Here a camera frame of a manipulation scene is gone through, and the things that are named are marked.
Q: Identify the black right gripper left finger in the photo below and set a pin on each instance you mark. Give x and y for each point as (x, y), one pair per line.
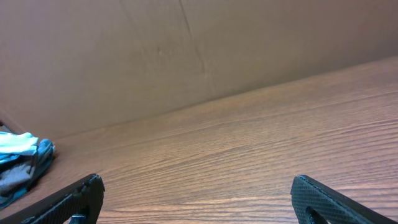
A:
(79, 202)

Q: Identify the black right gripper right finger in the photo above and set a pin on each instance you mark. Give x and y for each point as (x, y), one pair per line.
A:
(314, 202)

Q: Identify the light blue printed t-shirt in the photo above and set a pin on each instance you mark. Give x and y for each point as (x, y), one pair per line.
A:
(15, 145)

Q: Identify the grey folded garment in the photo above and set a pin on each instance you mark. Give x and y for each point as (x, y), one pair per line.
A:
(15, 176)

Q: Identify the black folded polo shirt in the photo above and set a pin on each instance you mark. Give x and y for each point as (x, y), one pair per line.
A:
(12, 166)

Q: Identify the blue folded garment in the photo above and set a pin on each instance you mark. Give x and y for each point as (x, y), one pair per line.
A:
(43, 159)

